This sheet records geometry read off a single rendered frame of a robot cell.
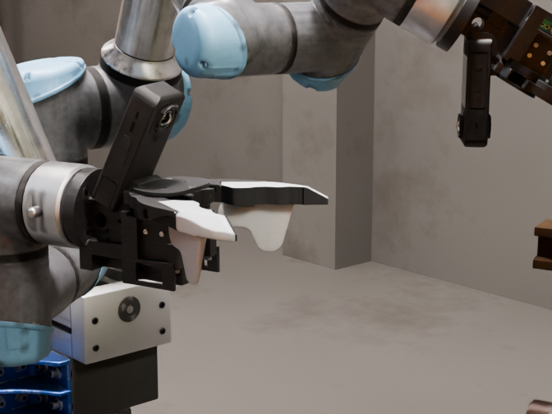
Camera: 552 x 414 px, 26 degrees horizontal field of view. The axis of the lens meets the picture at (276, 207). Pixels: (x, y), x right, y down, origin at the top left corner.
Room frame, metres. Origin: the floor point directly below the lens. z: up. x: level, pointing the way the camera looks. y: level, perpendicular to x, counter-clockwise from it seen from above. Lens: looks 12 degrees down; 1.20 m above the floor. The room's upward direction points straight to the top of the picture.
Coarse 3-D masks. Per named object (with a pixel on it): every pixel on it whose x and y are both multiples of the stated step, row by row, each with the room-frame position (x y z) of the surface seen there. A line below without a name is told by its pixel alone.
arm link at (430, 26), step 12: (420, 0) 1.21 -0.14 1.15; (432, 0) 1.21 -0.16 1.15; (444, 0) 1.21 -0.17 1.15; (456, 0) 1.21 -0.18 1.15; (408, 12) 1.28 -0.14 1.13; (420, 12) 1.21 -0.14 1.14; (432, 12) 1.21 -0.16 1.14; (444, 12) 1.21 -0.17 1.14; (456, 12) 1.22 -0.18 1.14; (408, 24) 1.23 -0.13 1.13; (420, 24) 1.22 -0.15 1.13; (432, 24) 1.22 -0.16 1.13; (444, 24) 1.21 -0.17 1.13; (420, 36) 1.24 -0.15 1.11; (432, 36) 1.22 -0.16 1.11
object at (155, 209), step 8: (136, 200) 0.94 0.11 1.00; (144, 200) 0.93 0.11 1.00; (152, 200) 0.93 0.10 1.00; (160, 200) 0.93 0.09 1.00; (136, 208) 0.94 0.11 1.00; (144, 208) 0.92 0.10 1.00; (152, 208) 0.91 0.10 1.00; (160, 208) 0.90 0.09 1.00; (168, 208) 0.90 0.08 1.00; (144, 216) 0.92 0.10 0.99; (152, 216) 0.91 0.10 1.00; (160, 216) 0.90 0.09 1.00; (168, 216) 0.90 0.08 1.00; (168, 224) 0.90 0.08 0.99
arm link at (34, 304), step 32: (0, 256) 1.03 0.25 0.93; (32, 256) 1.05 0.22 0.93; (64, 256) 1.14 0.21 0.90; (0, 288) 1.03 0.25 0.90; (32, 288) 1.05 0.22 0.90; (64, 288) 1.11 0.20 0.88; (0, 320) 1.03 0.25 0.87; (32, 320) 1.04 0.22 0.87; (0, 352) 1.04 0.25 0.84; (32, 352) 1.05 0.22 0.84
